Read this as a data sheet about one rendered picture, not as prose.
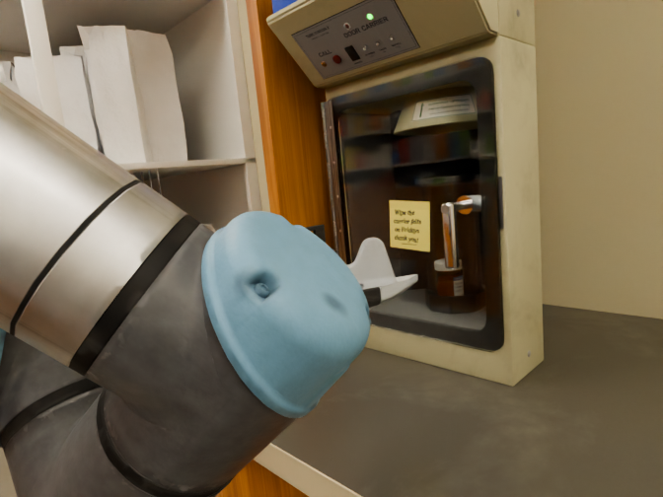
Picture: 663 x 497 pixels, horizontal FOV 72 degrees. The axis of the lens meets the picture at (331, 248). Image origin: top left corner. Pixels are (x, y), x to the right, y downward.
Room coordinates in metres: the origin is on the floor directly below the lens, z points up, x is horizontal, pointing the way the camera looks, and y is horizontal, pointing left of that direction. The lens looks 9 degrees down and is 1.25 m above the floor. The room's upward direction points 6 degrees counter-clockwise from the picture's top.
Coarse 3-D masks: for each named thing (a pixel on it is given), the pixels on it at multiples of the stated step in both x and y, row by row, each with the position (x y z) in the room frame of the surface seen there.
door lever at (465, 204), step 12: (444, 204) 0.59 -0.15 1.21; (456, 204) 0.60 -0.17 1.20; (468, 204) 0.62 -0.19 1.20; (444, 216) 0.59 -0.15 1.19; (456, 216) 0.59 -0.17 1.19; (444, 228) 0.59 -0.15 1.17; (456, 228) 0.59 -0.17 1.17; (444, 240) 0.60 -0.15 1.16; (456, 240) 0.59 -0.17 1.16; (444, 252) 0.60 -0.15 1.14; (456, 252) 0.59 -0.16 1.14; (456, 264) 0.59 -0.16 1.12
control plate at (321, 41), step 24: (384, 0) 0.62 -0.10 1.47; (336, 24) 0.68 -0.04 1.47; (360, 24) 0.66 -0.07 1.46; (384, 24) 0.64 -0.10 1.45; (312, 48) 0.74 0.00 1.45; (336, 48) 0.72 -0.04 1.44; (360, 48) 0.69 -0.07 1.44; (384, 48) 0.67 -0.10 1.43; (408, 48) 0.65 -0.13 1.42; (336, 72) 0.76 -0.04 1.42
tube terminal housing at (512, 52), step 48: (528, 0) 0.66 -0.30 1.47; (480, 48) 0.62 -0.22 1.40; (528, 48) 0.65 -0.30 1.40; (528, 96) 0.65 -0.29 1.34; (528, 144) 0.65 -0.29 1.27; (528, 192) 0.64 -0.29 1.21; (528, 240) 0.64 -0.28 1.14; (528, 288) 0.64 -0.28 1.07; (384, 336) 0.76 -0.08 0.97; (528, 336) 0.63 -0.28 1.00
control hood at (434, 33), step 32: (320, 0) 0.67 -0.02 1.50; (352, 0) 0.64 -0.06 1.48; (416, 0) 0.60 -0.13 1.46; (448, 0) 0.58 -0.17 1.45; (480, 0) 0.56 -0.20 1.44; (288, 32) 0.74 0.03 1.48; (416, 32) 0.63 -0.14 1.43; (448, 32) 0.61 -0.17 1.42; (480, 32) 0.59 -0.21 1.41; (384, 64) 0.70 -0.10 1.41
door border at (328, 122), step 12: (324, 120) 0.81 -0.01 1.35; (324, 132) 0.82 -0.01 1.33; (336, 156) 0.80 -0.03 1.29; (336, 168) 0.80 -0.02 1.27; (336, 180) 0.81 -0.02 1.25; (336, 192) 0.81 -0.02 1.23; (336, 204) 0.81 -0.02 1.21; (336, 216) 0.81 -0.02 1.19; (336, 228) 0.81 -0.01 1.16; (336, 240) 0.81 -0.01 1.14
